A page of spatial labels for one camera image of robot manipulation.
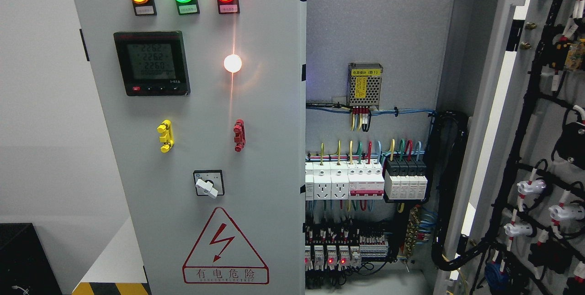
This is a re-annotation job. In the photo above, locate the yellow terminal connector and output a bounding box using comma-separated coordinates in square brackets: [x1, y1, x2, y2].
[157, 119, 174, 153]

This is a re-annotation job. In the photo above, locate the red terminal connector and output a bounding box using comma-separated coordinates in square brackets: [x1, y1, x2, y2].
[233, 119, 246, 152]

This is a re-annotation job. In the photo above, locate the white socket breaker row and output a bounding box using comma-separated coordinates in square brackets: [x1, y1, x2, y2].
[305, 160, 384, 201]

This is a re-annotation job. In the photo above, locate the black white surge protector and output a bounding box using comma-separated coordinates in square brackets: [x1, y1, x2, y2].
[384, 158, 428, 203]

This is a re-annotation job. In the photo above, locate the grey cabinet door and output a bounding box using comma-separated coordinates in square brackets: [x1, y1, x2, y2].
[74, 0, 306, 295]
[431, 0, 584, 295]

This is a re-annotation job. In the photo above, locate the black digital power meter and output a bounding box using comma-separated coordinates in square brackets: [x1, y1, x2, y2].
[113, 31, 190, 96]

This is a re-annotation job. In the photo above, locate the black relay terminal row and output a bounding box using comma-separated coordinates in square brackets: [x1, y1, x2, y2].
[303, 219, 389, 271]

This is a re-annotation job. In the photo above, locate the black wrapped cable loom right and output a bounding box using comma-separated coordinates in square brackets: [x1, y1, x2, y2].
[430, 110, 492, 272]

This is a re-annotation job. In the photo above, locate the white glowing indicator lamp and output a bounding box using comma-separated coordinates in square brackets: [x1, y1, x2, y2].
[223, 53, 243, 73]

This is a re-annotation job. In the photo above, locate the brass ground terminal bar right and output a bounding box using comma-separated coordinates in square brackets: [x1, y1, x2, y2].
[404, 205, 421, 258]

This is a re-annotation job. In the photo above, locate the red triangle warning sticker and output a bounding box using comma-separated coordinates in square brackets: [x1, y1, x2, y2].
[182, 207, 270, 284]

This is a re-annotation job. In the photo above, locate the white rotary selector switch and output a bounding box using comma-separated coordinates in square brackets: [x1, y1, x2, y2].
[193, 169, 225, 199]

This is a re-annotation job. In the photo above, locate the metal mesh power supply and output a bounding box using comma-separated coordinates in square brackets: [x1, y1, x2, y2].
[347, 63, 383, 106]

